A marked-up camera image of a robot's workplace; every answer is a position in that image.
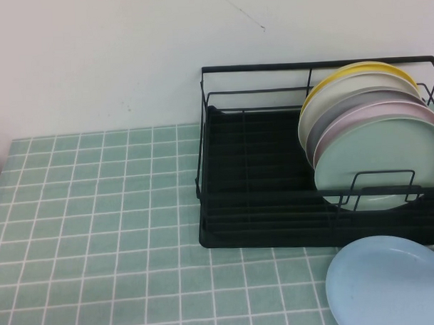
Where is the light blue plate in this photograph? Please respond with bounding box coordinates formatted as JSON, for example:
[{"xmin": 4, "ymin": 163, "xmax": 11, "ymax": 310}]
[{"xmin": 323, "ymin": 233, "xmax": 434, "ymax": 325}]

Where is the cream white plate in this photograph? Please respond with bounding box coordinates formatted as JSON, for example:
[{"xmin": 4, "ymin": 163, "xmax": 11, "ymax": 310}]
[{"xmin": 295, "ymin": 71, "xmax": 423, "ymax": 154}]

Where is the grey plate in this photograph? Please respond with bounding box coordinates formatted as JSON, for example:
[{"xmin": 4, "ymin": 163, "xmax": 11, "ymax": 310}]
[{"xmin": 304, "ymin": 88, "xmax": 428, "ymax": 155}]

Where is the mint green plate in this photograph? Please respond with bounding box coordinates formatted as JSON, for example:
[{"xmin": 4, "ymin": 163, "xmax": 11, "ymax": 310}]
[{"xmin": 311, "ymin": 114, "xmax": 434, "ymax": 214}]

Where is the yellow plate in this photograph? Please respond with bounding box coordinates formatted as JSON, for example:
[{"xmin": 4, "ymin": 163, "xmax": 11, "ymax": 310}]
[{"xmin": 298, "ymin": 59, "xmax": 419, "ymax": 114}]

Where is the pink plate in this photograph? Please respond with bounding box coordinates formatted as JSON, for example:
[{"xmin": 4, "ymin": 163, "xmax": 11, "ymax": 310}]
[{"xmin": 311, "ymin": 100, "xmax": 434, "ymax": 160}]

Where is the green checked tablecloth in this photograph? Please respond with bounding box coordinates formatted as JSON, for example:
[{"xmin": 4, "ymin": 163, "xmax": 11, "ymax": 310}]
[{"xmin": 0, "ymin": 97, "xmax": 434, "ymax": 325}]

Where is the black wire dish rack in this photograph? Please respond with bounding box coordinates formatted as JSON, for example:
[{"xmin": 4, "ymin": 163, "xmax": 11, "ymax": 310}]
[{"xmin": 192, "ymin": 55, "xmax": 434, "ymax": 249}]

